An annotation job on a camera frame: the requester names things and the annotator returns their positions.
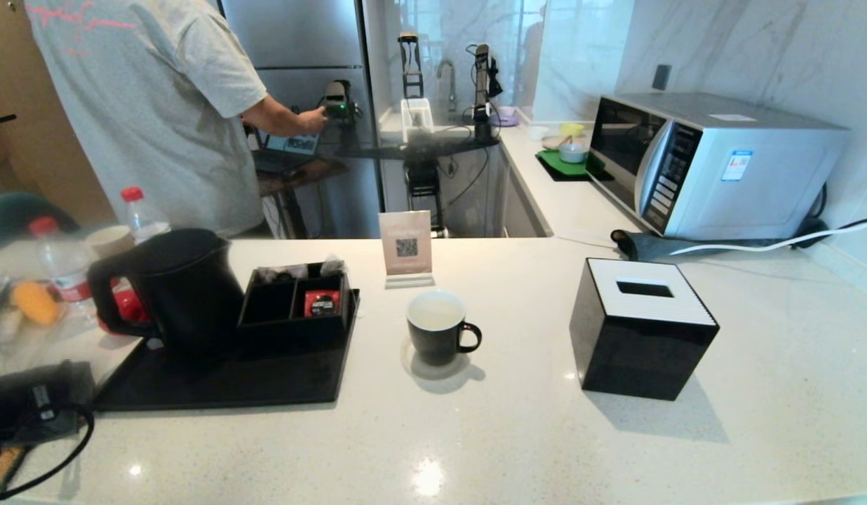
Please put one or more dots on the person's hand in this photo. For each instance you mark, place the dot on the person's hand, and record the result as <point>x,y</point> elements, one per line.
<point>313,120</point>

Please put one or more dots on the black electric kettle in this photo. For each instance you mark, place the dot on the black electric kettle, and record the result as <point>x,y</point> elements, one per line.
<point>188,294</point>

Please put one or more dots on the person's bare forearm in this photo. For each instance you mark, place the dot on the person's bare forearm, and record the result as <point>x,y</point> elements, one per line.
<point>276,120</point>

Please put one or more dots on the black white background robot arm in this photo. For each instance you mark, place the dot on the black white background robot arm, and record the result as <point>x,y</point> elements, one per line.
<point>482,84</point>

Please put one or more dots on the red Nescafe sachet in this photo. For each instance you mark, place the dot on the red Nescafe sachet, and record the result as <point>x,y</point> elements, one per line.
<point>323,303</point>

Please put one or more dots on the open laptop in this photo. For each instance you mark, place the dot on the open laptop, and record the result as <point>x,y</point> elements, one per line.
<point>290,151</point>

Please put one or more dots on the brown wooden side table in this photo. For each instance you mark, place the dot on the brown wooden side table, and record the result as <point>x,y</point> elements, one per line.
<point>314,170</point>

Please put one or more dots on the silver refrigerator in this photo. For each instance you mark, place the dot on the silver refrigerator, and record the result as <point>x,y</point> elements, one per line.
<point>307,35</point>

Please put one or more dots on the chrome sink faucet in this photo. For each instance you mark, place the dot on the chrome sink faucet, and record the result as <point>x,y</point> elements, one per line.
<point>449,73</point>

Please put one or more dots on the beige QR code sign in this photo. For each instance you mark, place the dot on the beige QR code sign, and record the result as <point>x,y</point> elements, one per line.
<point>405,242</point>

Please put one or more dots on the white sachet packet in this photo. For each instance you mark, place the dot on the white sachet packet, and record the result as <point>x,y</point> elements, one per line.
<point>283,272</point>

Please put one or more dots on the person in grey t-shirt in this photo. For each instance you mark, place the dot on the person in grey t-shirt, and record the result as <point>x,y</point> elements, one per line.
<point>146,112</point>

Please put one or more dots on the purple plate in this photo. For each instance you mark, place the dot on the purple plate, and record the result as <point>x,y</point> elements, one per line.
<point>507,119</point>

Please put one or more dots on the clear water bottle red cap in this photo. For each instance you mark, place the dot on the clear water bottle red cap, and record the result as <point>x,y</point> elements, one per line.
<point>146,224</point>
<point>65,270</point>

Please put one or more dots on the black compartment organizer box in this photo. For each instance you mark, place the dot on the black compartment organizer box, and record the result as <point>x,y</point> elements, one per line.
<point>293,337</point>

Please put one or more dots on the small white bowl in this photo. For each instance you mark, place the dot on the small white bowl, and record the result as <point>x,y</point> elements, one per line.
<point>539,132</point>

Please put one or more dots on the brown paper cup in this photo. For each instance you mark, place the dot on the brown paper cup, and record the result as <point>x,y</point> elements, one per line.
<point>111,242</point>

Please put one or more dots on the beige plate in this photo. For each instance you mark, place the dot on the beige plate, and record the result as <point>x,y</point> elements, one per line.
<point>551,144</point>

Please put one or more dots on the green mat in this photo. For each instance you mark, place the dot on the green mat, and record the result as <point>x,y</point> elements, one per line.
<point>556,165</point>

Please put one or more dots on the black mug white inside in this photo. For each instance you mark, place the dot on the black mug white inside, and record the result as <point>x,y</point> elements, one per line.
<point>433,344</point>

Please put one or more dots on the yellow bowl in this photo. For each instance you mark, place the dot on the yellow bowl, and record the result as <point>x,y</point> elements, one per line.
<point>572,130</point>

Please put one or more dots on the grey bowl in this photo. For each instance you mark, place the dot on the grey bowl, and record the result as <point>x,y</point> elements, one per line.
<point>572,154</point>

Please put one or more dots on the black serving tray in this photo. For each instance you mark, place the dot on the black serving tray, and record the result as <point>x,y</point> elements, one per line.
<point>265,379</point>

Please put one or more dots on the round white coaster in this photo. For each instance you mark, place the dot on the round white coaster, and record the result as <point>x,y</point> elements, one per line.
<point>412,368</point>

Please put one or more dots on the brown wooden door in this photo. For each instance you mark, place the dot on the brown wooden door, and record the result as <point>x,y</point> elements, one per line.
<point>27,105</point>

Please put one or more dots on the teal chair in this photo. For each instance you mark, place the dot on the teal chair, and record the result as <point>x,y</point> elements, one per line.
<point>12,217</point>

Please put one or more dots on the orange toy fruit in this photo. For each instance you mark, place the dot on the orange toy fruit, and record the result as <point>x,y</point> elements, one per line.
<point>35,303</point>

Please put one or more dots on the black tissue box white lid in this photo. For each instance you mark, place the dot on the black tissue box white lid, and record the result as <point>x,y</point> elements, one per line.
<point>630,351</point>

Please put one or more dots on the silver microwave oven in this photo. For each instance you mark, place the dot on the silver microwave oven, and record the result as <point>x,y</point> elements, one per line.
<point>756,175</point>

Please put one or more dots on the brown woven mat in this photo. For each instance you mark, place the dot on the brown woven mat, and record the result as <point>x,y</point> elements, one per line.
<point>2,470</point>

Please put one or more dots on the grey camera head green light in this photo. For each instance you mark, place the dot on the grey camera head green light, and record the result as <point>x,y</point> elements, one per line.
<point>339,98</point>

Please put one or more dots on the black upright gripper frame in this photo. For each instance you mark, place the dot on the black upright gripper frame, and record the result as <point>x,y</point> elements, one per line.
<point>410,70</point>

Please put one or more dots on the black wall socket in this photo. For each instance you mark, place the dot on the black wall socket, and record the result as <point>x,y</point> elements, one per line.
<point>661,78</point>

